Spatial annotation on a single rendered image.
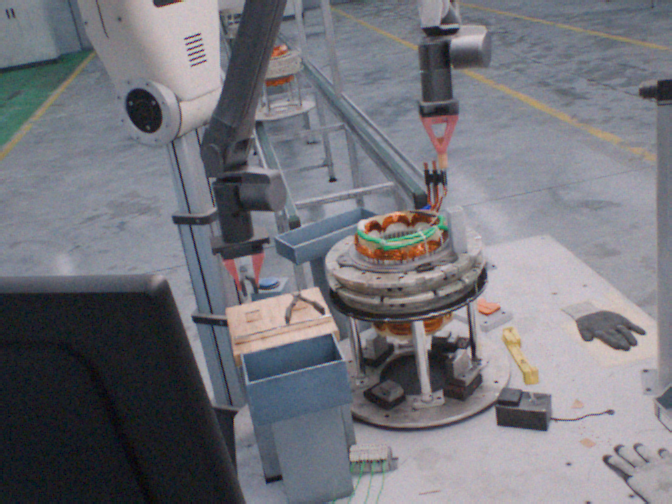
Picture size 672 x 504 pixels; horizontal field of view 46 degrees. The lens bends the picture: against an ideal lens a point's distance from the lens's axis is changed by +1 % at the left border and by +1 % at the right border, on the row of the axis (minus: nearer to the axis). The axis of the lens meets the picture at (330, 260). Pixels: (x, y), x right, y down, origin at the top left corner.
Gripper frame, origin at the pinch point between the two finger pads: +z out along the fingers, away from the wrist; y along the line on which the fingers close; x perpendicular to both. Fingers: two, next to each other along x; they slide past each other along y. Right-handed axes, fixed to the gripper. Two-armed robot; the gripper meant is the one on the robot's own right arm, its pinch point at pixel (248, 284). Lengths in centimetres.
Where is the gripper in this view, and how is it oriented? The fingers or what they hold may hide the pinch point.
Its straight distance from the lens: 144.3
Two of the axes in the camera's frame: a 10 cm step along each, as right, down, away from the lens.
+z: 1.4, 9.2, 3.7
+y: 9.7, -2.1, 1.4
